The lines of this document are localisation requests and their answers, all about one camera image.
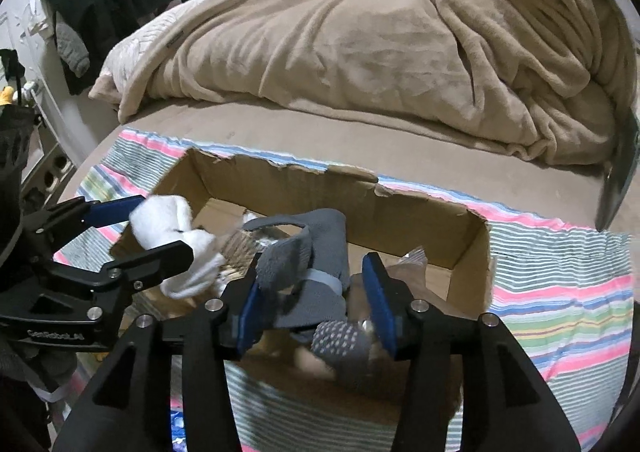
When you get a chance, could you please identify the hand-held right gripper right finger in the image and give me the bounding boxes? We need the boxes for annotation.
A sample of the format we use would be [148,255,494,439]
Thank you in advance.
[362,252,581,452]

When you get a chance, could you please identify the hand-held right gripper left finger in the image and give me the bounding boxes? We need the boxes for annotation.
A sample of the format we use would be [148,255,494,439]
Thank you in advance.
[52,252,266,452]

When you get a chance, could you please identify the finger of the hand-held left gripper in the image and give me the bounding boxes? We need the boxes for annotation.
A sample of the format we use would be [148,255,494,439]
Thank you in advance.
[52,241,196,299]
[22,195,147,246]

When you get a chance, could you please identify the white sock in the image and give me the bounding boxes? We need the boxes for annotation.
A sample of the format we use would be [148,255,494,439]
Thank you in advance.
[129,194,228,301]

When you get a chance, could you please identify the grey dotted sock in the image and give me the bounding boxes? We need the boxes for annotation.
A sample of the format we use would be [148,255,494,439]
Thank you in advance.
[311,319,373,383]

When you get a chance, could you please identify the cardboard box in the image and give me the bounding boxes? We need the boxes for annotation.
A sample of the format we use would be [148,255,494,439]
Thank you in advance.
[110,148,494,425]

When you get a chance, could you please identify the clear plastic wrapper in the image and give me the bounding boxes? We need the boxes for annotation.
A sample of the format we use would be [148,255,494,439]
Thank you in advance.
[399,246,432,270]

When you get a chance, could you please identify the beige perforated crate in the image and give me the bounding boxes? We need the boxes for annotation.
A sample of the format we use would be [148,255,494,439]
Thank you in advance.
[20,142,77,203]

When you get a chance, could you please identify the white quilt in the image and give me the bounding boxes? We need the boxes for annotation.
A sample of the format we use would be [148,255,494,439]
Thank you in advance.
[89,0,236,106]

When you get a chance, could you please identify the grey hanging cloth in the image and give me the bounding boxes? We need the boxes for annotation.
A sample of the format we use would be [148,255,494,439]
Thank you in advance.
[54,12,92,78]

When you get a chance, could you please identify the striped cloth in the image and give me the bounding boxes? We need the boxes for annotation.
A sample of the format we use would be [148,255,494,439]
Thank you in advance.
[55,128,637,452]

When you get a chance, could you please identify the bed with brown sheet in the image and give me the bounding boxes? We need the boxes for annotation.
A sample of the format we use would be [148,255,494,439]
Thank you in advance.
[55,0,626,233]

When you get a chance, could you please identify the beige blanket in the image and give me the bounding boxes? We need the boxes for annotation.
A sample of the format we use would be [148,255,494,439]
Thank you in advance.
[117,0,637,166]

